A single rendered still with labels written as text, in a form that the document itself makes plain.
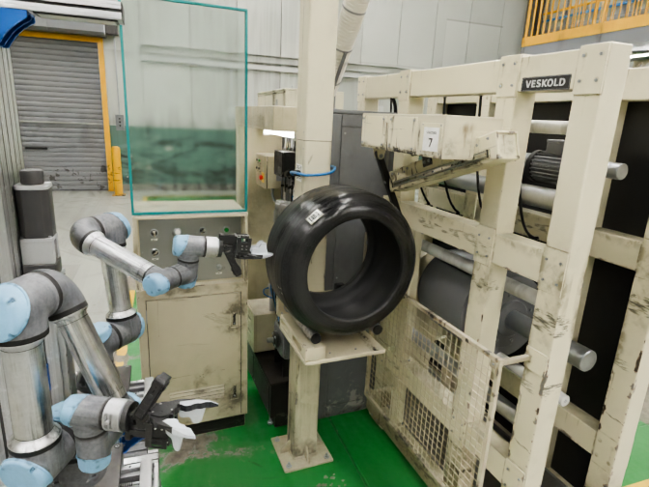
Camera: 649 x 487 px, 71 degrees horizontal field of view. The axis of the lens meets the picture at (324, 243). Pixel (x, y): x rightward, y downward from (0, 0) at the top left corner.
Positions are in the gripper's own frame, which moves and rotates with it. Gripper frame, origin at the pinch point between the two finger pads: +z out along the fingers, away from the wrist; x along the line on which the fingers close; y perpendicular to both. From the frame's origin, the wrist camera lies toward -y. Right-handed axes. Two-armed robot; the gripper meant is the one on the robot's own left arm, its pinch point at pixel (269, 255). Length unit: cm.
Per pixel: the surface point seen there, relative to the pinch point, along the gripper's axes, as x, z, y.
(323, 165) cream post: 28, 28, 35
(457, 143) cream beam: -33, 49, 52
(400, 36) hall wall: 907, 545, 327
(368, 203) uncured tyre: -11.5, 31.9, 25.6
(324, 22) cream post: 28, 19, 92
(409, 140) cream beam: -13, 43, 51
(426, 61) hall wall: 903, 631, 285
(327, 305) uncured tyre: 14.7, 35.3, -26.3
